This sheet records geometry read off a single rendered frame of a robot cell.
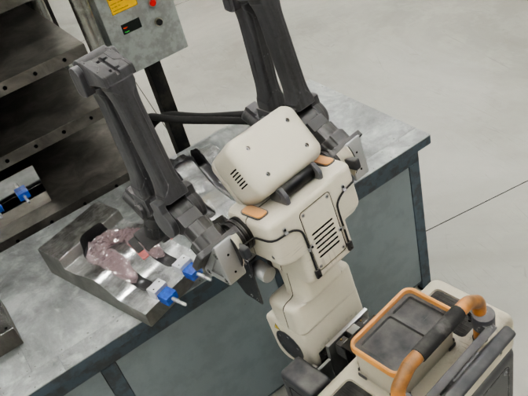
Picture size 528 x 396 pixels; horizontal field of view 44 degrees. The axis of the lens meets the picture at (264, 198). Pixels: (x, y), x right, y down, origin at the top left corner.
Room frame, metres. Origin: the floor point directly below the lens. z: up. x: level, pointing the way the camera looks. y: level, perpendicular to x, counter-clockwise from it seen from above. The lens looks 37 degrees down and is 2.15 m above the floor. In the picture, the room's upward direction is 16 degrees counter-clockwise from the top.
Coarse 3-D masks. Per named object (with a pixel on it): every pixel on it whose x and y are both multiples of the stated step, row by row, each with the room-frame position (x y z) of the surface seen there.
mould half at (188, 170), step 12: (180, 168) 1.90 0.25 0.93; (192, 168) 1.89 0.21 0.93; (192, 180) 1.84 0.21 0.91; (204, 180) 1.84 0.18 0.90; (204, 192) 1.79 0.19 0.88; (216, 192) 1.77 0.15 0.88; (216, 204) 1.70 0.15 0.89; (228, 204) 1.68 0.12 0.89; (216, 216) 1.64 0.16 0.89; (228, 216) 1.62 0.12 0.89
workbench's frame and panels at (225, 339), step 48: (384, 192) 1.83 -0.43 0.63; (384, 240) 1.81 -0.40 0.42; (240, 288) 1.56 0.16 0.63; (384, 288) 1.80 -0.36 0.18; (144, 336) 1.41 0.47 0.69; (192, 336) 1.47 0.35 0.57; (240, 336) 1.54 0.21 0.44; (48, 384) 1.25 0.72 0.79; (96, 384) 1.34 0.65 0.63; (144, 384) 1.39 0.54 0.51; (192, 384) 1.44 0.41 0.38; (240, 384) 1.51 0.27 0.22
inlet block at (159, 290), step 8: (160, 280) 1.43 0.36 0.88; (152, 288) 1.40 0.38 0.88; (160, 288) 1.40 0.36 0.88; (168, 288) 1.40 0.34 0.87; (152, 296) 1.40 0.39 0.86; (160, 296) 1.38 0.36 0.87; (168, 296) 1.37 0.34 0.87; (176, 296) 1.38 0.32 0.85; (168, 304) 1.36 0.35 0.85; (184, 304) 1.33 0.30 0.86
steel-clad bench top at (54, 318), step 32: (320, 96) 2.33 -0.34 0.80; (224, 128) 2.30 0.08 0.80; (352, 128) 2.04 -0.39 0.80; (384, 128) 1.98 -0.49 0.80; (416, 128) 1.92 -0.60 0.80; (384, 160) 1.79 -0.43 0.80; (64, 224) 1.96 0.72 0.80; (0, 256) 1.88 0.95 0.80; (32, 256) 1.83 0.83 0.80; (0, 288) 1.71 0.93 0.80; (32, 288) 1.66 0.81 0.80; (64, 288) 1.61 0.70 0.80; (192, 288) 1.45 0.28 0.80; (32, 320) 1.51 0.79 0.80; (64, 320) 1.47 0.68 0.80; (96, 320) 1.43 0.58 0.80; (128, 320) 1.39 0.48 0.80; (32, 352) 1.38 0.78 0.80; (64, 352) 1.34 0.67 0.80; (0, 384) 1.29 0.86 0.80; (32, 384) 1.25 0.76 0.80
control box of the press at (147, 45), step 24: (96, 0) 2.43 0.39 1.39; (120, 0) 2.47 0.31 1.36; (144, 0) 2.51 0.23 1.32; (168, 0) 2.54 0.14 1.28; (120, 24) 2.45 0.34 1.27; (144, 24) 2.49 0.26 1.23; (168, 24) 2.53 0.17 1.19; (120, 48) 2.44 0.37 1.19; (144, 48) 2.48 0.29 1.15; (168, 48) 2.52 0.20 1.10; (168, 96) 2.54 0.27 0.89
